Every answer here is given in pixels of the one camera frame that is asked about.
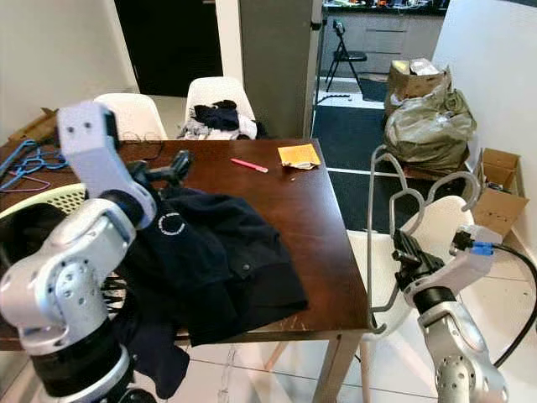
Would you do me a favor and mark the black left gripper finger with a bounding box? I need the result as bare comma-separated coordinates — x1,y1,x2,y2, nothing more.
166,149,196,182

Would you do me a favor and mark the grey plastic hanger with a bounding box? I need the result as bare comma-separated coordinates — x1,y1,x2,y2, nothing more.
368,144,481,335

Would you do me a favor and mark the dark shirt ring print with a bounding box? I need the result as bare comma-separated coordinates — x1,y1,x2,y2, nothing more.
126,186,310,347

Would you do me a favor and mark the blue plastic hanger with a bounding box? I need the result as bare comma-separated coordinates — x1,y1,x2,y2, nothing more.
0,139,61,192

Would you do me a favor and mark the crumpled dark navy garment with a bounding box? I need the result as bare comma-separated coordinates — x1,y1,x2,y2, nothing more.
191,101,242,133

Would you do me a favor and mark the pink pen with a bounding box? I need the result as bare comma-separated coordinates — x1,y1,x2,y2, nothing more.
230,158,269,174

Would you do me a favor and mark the crumpled white garment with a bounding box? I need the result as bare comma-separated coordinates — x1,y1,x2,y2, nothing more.
180,118,259,140

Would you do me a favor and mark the open cardboard box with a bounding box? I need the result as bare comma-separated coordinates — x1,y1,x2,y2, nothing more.
474,147,529,238

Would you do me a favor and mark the dark wooden table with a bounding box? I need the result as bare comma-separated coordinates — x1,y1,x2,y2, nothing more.
0,137,372,403

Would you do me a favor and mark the green laundry basket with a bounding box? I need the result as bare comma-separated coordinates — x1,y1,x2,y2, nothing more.
0,183,72,219

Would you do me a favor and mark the olive plastic bag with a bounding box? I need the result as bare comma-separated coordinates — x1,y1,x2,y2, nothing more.
383,86,477,175

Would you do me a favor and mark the black door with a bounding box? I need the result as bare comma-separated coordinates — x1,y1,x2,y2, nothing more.
115,0,222,96

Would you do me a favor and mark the flat cardboard box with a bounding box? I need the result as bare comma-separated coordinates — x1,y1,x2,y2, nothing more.
7,107,61,144

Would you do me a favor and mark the filled cardboard box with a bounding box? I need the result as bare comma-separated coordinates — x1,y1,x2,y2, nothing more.
386,59,452,106

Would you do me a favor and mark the dark blue garment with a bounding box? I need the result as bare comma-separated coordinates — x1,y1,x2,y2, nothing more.
113,302,192,400

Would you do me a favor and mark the black folding chair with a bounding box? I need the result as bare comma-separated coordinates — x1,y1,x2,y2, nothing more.
325,19,368,92

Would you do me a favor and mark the grey kitchen cabinet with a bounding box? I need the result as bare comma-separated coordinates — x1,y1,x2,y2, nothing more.
323,0,447,76

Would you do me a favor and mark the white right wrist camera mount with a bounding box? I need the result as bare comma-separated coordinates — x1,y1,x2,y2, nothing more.
411,222,496,290

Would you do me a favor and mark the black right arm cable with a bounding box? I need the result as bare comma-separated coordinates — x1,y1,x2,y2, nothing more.
482,242,537,370

